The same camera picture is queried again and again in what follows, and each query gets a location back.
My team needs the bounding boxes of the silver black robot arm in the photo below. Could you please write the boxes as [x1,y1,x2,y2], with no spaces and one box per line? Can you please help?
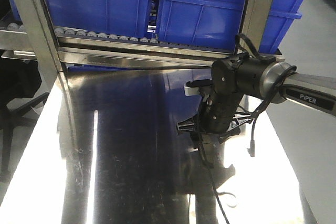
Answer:
[176,52,335,143]

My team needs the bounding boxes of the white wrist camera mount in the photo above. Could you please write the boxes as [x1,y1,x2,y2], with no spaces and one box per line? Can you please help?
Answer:
[184,79,213,97]

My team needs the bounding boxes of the stainless steel rack frame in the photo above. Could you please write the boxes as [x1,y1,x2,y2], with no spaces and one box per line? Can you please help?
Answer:
[0,0,286,88]

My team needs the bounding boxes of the left blue plastic bin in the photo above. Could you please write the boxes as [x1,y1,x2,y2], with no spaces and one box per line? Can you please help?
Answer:
[45,0,152,38]

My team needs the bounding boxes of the blue plastic bin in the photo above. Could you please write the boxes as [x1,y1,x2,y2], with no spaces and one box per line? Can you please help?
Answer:
[156,0,303,54]
[45,0,152,38]

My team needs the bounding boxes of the right blue plastic bin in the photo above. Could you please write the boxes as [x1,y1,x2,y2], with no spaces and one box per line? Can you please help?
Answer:
[156,0,303,54]

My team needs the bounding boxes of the brake pad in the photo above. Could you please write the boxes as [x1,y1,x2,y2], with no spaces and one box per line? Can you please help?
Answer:
[193,135,216,168]

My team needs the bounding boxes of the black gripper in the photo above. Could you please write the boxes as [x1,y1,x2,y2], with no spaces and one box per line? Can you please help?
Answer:
[176,92,243,144]

